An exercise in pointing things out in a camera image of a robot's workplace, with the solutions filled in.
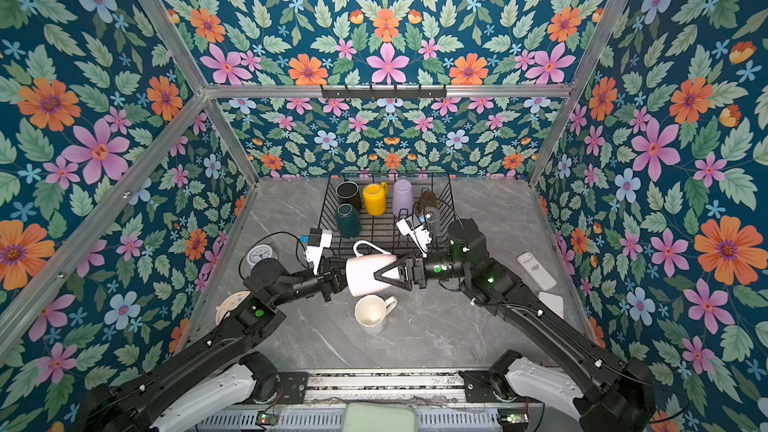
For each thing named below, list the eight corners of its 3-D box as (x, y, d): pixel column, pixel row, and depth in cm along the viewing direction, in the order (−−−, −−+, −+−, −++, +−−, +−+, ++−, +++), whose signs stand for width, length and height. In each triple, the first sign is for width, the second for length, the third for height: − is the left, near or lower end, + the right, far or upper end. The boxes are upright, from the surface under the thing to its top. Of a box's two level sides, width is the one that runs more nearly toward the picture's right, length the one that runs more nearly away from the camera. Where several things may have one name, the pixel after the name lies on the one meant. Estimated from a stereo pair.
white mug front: (358, 336, 84) (352, 324, 75) (361, 309, 89) (356, 294, 80) (396, 336, 84) (394, 324, 75) (396, 309, 89) (395, 294, 80)
